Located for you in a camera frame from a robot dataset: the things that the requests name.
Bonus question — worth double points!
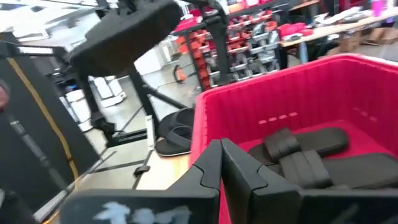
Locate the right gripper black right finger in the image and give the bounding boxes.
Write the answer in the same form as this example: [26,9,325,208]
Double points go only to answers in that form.
[221,138,398,224]

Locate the cardboard box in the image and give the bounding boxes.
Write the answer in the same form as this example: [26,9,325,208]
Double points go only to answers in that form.
[366,27,398,46]
[338,34,362,52]

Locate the black panel with yellow stripe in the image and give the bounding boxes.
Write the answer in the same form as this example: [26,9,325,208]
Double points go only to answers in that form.
[0,30,101,215]

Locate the black aluminium table frame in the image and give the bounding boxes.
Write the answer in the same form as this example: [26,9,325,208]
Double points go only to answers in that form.
[76,63,195,190]

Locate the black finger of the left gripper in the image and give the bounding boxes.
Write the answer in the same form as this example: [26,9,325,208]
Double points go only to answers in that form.
[116,0,139,17]
[95,0,110,19]

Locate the black grey-strap flip-flop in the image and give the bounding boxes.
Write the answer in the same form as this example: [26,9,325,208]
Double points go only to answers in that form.
[157,107,196,141]
[154,123,193,158]

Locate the red plastic bin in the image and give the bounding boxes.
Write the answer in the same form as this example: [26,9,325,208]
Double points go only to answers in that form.
[188,52,398,224]

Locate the long wooden workbench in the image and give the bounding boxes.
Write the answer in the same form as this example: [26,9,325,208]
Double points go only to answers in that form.
[278,7,398,63]

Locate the white box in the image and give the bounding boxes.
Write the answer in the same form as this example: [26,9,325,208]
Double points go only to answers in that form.
[93,75,127,108]
[58,89,94,133]

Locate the black ribbed-strap slide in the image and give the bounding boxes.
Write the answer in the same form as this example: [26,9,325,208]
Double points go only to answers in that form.
[248,126,349,164]
[267,148,398,191]
[68,0,185,78]

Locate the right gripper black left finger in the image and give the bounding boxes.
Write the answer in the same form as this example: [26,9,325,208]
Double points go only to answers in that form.
[58,139,223,224]

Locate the pink bottle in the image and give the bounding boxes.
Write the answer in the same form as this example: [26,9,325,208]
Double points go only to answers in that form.
[371,0,386,17]

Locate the shelf rack with red bins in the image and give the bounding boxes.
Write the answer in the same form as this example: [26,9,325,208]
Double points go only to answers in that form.
[174,9,282,93]

